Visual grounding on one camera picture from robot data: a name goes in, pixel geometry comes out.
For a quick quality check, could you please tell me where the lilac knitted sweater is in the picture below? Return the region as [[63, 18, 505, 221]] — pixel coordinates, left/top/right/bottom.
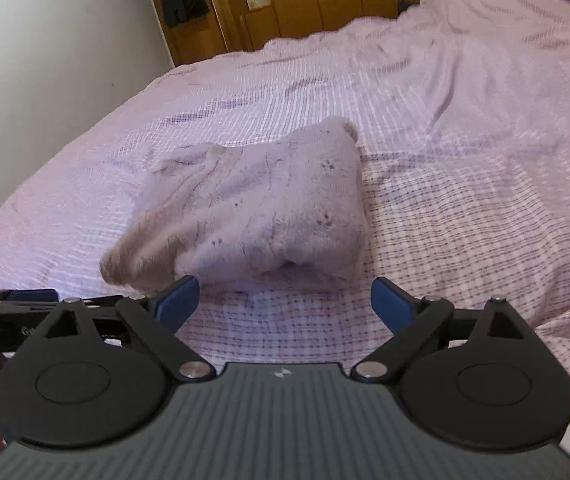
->
[[100, 116, 372, 297]]

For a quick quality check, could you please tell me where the pink checked bed sheet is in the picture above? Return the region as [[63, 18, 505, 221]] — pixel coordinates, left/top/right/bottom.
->
[[0, 0, 570, 413]]

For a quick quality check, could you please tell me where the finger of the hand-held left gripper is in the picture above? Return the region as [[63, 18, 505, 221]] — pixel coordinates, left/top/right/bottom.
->
[[0, 287, 60, 307]]

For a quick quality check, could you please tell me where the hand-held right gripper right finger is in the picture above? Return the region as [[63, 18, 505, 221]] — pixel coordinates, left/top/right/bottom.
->
[[349, 276, 537, 381]]

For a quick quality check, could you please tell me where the tall narrow mirror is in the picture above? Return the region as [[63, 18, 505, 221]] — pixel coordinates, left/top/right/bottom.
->
[[204, 0, 232, 54]]

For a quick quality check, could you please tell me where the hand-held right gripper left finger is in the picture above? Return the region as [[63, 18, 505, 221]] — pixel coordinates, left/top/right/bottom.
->
[[20, 275, 217, 384]]

